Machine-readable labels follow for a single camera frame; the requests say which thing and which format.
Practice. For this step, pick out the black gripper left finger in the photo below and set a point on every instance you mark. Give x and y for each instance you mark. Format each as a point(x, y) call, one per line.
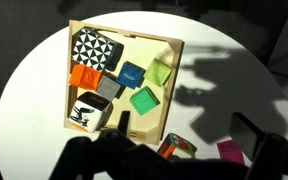
point(84, 156)

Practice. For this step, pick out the black white triangle pattern block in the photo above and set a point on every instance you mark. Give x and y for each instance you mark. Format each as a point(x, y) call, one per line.
point(92, 50)

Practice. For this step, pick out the white picture block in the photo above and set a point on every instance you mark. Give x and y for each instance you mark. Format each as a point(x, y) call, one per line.
point(87, 115)

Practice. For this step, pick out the grey embossed block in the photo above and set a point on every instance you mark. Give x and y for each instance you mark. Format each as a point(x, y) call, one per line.
point(108, 88)

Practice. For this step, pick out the magenta block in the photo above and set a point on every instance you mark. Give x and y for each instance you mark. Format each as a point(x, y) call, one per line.
point(230, 151)

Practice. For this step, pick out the orange embossed block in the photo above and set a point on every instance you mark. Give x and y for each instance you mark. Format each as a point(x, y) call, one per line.
point(84, 77)

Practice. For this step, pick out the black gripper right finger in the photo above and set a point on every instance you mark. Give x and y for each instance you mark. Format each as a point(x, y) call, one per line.
point(270, 153)

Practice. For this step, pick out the multicolour house picture block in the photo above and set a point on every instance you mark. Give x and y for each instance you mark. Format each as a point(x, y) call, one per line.
point(179, 145)

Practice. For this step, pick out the blue embossed block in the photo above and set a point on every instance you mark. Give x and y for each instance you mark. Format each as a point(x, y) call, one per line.
point(130, 75)

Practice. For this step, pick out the light green block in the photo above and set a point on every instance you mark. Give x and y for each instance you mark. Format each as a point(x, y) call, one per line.
point(157, 72)

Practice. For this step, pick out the green embossed block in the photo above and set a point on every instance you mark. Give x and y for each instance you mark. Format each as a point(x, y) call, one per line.
point(144, 100)

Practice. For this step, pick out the light wooden tray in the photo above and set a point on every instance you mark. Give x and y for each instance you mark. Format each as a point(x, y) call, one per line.
point(140, 50)

